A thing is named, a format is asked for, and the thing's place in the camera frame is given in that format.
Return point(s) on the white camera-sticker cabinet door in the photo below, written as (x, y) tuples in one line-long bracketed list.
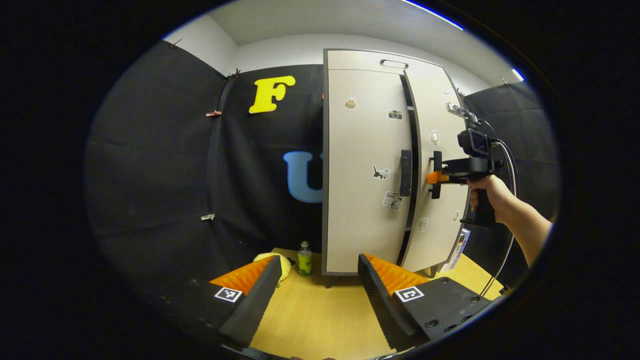
[(360, 210)]

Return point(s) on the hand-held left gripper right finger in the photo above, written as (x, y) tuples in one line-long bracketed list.
[(382, 305)]

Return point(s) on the green drink bottle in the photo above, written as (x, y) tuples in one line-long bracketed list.
[(305, 261)]

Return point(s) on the white headphone-sticker cabinet door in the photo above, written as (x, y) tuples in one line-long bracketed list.
[(440, 235)]

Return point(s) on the silver clip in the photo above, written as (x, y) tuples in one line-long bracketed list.
[(207, 217)]

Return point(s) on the black backdrop cloth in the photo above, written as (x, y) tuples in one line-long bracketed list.
[(150, 175)]

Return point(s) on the yellow soft toy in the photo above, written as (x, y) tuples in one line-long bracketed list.
[(284, 265)]

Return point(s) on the small ceiling light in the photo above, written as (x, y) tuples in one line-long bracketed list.
[(518, 75)]

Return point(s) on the white cabinet drawer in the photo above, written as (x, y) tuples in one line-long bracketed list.
[(355, 60)]

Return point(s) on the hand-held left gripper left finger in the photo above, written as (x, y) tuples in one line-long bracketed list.
[(250, 310)]

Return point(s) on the pink clip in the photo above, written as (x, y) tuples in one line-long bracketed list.
[(213, 114)]

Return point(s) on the white printed box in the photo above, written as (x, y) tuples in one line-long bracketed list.
[(457, 250)]

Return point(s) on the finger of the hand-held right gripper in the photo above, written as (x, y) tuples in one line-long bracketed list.
[(437, 177)]

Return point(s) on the white double-door shoe cabinet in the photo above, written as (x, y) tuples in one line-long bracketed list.
[(324, 200)]

